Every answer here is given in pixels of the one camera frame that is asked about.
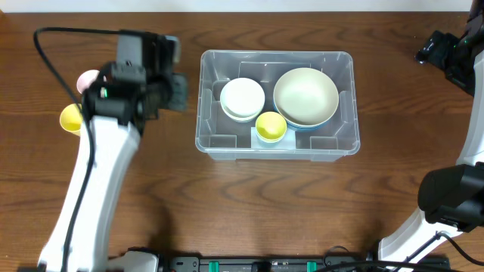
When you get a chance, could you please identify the pink cup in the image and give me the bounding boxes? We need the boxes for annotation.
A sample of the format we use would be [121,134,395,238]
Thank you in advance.
[76,70,99,94]

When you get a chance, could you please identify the yellow cup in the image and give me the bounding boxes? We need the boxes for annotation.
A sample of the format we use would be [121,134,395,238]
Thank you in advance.
[255,112,287,139]
[59,104,82,136]

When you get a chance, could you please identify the white small bowl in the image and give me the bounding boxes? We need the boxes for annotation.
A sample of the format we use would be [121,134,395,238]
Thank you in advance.
[220,78,265,117]

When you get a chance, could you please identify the blue cup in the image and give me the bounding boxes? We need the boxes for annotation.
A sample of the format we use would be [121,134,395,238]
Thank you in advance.
[258,136,284,144]

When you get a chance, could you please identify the beige large bowl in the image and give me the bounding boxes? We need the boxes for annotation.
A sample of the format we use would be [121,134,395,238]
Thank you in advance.
[273,67,340,127]

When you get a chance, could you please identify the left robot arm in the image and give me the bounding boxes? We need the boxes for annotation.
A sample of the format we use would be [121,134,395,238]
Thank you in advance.
[36,30,188,272]

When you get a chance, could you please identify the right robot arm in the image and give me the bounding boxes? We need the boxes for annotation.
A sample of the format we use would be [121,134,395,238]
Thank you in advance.
[362,0,483,271]

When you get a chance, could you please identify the clear plastic storage container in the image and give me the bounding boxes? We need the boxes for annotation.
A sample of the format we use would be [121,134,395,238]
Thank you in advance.
[195,50,361,162]

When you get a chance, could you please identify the dark blue bowl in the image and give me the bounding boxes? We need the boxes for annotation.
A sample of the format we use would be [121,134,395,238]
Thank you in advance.
[284,118,330,131]

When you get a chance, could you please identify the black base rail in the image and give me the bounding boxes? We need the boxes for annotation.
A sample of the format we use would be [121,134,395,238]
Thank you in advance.
[158,255,451,272]

